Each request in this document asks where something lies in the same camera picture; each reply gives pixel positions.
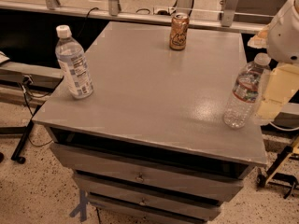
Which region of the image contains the top grey drawer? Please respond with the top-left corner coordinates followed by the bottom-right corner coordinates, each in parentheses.
top-left (50, 144), bottom-right (243, 202)

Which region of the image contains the grey drawer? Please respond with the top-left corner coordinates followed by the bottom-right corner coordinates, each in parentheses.
top-left (88, 194), bottom-right (206, 224)
top-left (50, 144), bottom-right (243, 202)
top-left (73, 171), bottom-right (221, 222)

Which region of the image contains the black yellow stand right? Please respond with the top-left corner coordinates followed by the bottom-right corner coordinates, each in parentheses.
top-left (257, 135), bottom-right (299, 199)

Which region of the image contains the water bottle white label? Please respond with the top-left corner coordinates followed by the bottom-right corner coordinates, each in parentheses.
top-left (55, 25), bottom-right (93, 99)

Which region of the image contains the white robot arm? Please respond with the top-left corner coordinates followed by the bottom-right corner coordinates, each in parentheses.
top-left (248, 0), bottom-right (299, 125)

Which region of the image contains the black cable left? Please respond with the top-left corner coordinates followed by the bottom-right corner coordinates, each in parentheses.
top-left (18, 77), bottom-right (64, 148)

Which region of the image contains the brown soda can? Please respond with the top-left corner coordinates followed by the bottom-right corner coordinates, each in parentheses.
top-left (169, 13), bottom-right (189, 50)

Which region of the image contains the blue tape cross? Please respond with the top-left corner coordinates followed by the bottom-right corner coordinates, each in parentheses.
top-left (69, 189), bottom-right (88, 222)

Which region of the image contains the water bottle red label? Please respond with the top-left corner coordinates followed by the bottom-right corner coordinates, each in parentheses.
top-left (223, 52), bottom-right (271, 129)

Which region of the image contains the grey drawer cabinet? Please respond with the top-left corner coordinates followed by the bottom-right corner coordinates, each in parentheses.
top-left (32, 21), bottom-right (269, 224)

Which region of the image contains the bottom grey drawer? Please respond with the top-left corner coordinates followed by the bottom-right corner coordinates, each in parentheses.
top-left (88, 194), bottom-right (206, 224)

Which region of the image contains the black stand leg left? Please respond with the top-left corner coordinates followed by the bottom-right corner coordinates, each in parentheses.
top-left (10, 105), bottom-right (43, 165)

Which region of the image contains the middle grey drawer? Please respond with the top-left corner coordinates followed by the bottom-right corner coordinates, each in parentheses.
top-left (73, 171), bottom-right (221, 222)

